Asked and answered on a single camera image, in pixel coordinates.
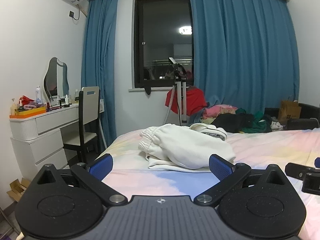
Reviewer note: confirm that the white tripod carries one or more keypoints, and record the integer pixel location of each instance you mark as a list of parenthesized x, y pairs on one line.
[(180, 97)]

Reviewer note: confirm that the green garment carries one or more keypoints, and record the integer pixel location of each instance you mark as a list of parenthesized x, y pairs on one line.
[(260, 123)]

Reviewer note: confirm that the dark window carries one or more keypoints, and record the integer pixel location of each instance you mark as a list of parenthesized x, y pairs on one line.
[(162, 42)]

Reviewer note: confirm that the narrow blue curtain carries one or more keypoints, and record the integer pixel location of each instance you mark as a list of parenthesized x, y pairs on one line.
[(100, 67)]

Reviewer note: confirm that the dark cloth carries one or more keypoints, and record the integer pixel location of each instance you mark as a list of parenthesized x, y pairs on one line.
[(148, 90)]

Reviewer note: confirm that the wide blue curtain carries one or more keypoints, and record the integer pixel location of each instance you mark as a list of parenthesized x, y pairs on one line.
[(245, 55)]

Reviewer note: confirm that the orange tray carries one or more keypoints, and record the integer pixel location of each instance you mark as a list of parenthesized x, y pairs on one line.
[(27, 113)]

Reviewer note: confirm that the yellow bottle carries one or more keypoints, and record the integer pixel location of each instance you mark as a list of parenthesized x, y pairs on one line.
[(13, 108)]

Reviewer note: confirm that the black and white chair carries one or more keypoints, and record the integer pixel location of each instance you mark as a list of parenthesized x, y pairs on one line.
[(88, 107)]

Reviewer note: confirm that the red packet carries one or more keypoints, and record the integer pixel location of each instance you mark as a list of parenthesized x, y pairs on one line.
[(27, 99)]

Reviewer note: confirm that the white dressing table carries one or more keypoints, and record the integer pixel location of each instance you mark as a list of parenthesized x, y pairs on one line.
[(47, 125)]

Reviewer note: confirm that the brown paper bag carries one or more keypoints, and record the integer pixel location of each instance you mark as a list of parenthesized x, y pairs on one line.
[(288, 112)]

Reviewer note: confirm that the wavy mirror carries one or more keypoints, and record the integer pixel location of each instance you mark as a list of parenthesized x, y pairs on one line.
[(56, 80)]

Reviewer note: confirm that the cardboard box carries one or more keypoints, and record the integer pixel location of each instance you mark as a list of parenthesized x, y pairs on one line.
[(18, 190)]

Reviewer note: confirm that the white spray can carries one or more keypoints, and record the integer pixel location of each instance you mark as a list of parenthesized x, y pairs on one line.
[(38, 96)]

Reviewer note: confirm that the pastel bed sheet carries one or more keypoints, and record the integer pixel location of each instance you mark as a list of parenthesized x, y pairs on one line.
[(262, 152)]

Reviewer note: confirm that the pink clothes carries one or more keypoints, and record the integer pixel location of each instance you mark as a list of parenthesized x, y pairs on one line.
[(220, 110)]

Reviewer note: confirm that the white sweatpants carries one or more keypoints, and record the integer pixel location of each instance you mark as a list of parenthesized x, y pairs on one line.
[(190, 147)]

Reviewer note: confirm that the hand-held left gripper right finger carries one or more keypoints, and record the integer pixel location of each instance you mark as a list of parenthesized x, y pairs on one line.
[(220, 167)]

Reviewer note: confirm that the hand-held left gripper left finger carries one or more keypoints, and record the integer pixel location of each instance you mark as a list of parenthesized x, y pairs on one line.
[(101, 166)]

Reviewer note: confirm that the black wall socket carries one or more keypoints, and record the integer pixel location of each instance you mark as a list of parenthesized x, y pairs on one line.
[(72, 13)]

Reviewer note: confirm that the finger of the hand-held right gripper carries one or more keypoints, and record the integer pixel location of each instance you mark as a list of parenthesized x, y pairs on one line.
[(296, 169), (311, 183)]

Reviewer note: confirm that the black garment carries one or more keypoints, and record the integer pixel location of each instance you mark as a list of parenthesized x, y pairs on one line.
[(232, 123)]

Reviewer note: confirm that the black sofa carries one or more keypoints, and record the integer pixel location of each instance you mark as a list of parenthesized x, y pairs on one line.
[(308, 115)]

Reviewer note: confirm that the red garment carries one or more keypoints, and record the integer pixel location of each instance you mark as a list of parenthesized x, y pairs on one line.
[(195, 101)]

